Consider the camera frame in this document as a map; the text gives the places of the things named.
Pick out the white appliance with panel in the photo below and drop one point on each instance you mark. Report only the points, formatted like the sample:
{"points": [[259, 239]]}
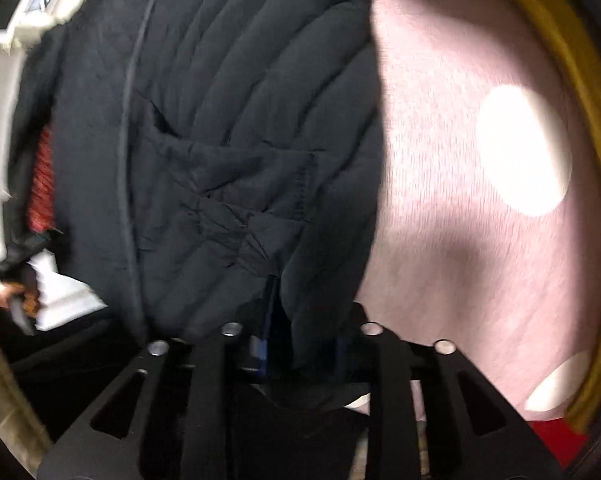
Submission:
{"points": [[45, 15]]}

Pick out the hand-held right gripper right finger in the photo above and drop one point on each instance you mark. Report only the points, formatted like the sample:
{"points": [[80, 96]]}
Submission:
{"points": [[388, 385]]}

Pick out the red patterned cloth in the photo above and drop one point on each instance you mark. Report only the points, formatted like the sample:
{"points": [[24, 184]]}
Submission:
{"points": [[43, 185]]}

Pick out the pink polka dot blanket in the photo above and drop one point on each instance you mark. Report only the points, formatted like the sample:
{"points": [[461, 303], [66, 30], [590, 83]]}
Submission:
{"points": [[430, 160]]}

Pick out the black quilted jacket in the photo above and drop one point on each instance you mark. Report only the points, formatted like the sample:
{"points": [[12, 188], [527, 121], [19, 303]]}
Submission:
{"points": [[230, 110]]}

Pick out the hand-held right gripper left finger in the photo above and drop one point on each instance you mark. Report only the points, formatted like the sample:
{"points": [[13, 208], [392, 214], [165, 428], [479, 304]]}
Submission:
{"points": [[266, 350]]}

